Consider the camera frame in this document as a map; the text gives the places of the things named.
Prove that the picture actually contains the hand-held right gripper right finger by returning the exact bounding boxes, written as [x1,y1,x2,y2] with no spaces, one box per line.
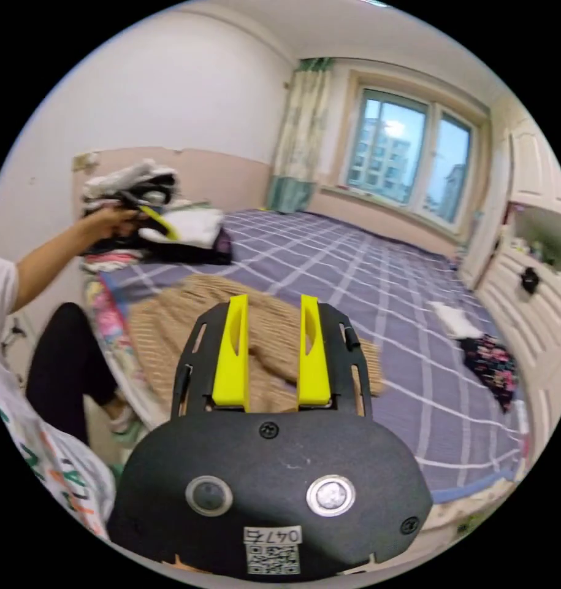
[297,294,332,407]

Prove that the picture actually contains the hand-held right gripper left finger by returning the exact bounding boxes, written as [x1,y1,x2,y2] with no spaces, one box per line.
[212,294,251,411]

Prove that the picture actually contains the person's left forearm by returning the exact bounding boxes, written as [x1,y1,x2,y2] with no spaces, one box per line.
[12,216,98,315]

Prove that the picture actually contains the brown plaid pants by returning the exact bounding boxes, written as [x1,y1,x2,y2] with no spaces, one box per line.
[128,274,387,415]

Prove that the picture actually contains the person's left hand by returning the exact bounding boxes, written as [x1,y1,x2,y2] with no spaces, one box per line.
[77,206,139,243]

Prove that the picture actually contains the pile of clothes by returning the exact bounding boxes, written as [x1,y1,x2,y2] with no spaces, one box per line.
[80,158,235,277]

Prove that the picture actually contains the bed with purple checked sheet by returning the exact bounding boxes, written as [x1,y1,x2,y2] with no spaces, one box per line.
[80,207,535,507]

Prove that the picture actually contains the white folded cloth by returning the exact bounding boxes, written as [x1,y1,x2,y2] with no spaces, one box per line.
[429,301,484,340]

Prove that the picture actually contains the pale patterned curtain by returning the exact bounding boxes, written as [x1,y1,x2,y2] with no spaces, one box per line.
[266,57,337,215]

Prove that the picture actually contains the person's body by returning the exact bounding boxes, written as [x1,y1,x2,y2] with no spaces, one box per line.
[0,250,145,545]

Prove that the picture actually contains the dark floral garment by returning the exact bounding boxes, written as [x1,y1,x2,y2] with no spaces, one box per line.
[459,334,521,414]

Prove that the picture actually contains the window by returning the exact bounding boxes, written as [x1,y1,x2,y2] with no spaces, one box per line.
[343,86,478,227]

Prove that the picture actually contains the white cupboard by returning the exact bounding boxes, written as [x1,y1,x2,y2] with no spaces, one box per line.
[458,121,561,466]

